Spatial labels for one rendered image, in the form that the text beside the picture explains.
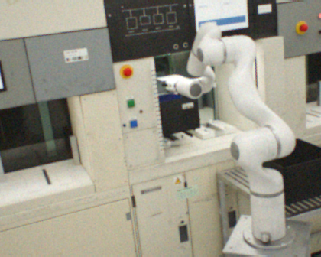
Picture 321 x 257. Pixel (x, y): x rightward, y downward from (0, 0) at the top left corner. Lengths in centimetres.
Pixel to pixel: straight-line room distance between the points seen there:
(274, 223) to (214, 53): 65
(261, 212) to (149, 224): 82
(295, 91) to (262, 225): 104
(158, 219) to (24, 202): 67
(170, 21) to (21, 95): 75
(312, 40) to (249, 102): 100
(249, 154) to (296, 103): 106
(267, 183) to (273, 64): 91
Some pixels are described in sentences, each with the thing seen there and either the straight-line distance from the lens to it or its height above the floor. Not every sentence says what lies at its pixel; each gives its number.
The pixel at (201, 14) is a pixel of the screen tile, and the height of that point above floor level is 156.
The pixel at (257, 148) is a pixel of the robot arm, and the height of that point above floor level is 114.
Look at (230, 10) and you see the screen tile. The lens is 229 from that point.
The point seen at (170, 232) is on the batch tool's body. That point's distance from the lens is 242.
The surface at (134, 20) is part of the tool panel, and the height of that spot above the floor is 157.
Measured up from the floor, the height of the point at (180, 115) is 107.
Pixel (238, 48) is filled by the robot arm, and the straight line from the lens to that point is 173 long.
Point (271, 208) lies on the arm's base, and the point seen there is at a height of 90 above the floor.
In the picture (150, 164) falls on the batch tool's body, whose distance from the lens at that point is 224.
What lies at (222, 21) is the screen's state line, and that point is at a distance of 227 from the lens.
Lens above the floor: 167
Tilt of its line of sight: 16 degrees down
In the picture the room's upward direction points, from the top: 7 degrees counter-clockwise
